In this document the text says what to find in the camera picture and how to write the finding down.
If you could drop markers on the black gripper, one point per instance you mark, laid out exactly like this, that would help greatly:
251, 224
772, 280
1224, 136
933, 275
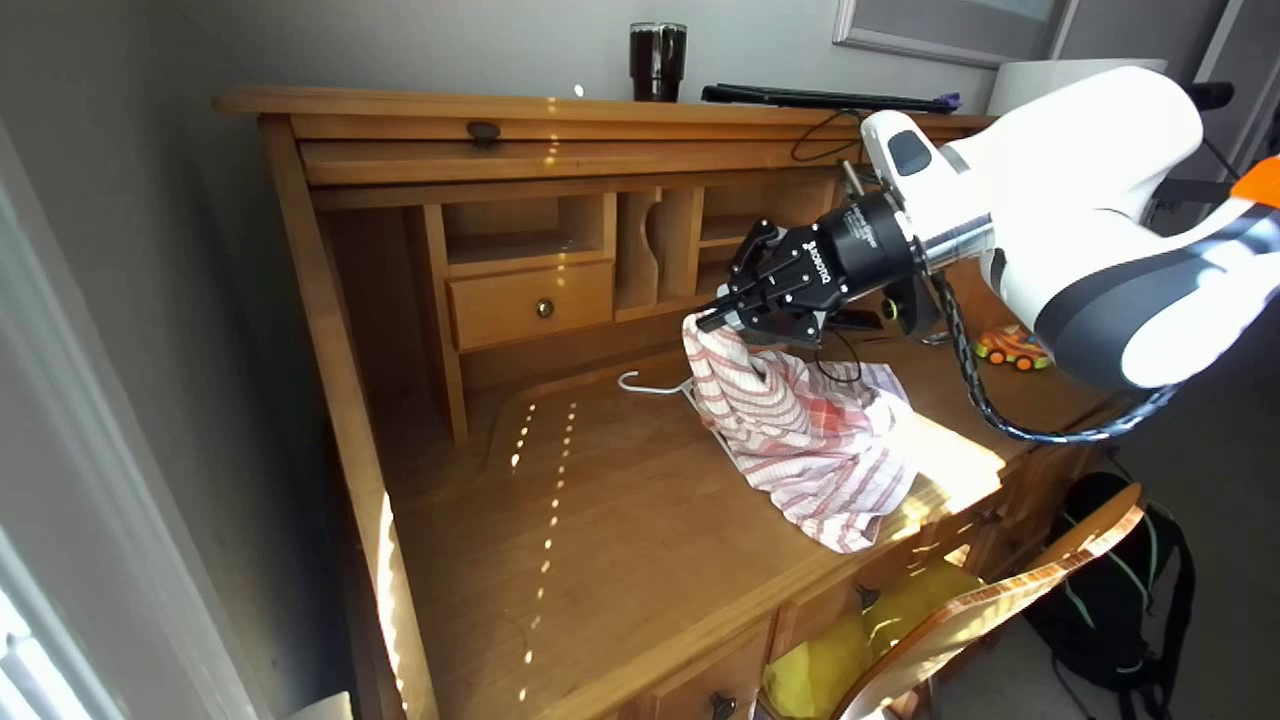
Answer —
866, 252

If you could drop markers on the white and red striped towel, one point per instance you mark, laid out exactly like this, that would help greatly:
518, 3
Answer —
815, 441

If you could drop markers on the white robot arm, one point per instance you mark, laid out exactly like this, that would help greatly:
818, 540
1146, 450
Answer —
1094, 175

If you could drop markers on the white plastic clothes hanger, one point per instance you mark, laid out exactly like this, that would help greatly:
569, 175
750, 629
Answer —
666, 390

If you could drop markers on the black keyboard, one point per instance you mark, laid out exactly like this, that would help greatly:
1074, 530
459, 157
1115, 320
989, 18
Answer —
827, 97

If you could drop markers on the small wooden desk drawer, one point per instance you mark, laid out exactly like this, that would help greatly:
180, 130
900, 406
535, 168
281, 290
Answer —
535, 306

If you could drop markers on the small orange toy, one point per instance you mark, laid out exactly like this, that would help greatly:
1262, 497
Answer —
1015, 351

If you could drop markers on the black mug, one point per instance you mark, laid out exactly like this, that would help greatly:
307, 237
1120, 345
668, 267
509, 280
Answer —
656, 65

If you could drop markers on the wooden roll-top desk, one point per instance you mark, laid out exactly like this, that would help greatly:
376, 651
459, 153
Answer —
600, 534

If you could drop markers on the grey framed panel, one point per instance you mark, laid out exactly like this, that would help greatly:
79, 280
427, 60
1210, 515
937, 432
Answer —
933, 27

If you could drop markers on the black desk latch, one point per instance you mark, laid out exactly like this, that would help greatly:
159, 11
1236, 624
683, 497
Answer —
481, 135

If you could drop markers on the yellow cushion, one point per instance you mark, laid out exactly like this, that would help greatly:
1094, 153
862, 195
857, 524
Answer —
815, 666

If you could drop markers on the wooden slatted chair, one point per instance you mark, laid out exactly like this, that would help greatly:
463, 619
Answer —
985, 606

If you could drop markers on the black backpack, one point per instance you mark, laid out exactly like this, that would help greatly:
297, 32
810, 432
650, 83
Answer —
1120, 624

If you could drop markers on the white window frame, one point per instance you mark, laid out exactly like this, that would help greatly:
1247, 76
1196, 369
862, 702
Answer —
81, 464

